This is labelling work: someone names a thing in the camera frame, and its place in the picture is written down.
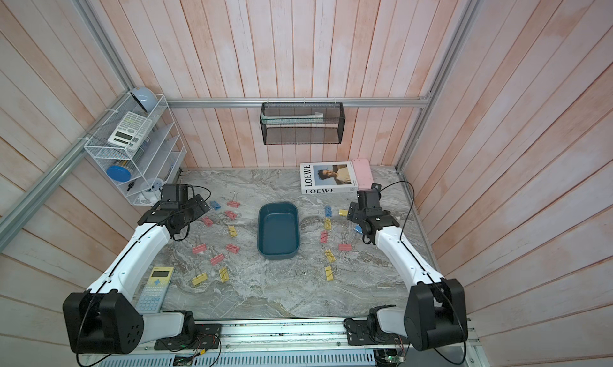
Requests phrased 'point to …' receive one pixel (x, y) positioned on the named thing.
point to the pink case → (363, 173)
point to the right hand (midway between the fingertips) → (366, 208)
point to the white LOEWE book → (328, 178)
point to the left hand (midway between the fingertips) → (196, 212)
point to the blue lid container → (119, 173)
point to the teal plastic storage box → (278, 230)
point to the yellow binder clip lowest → (329, 272)
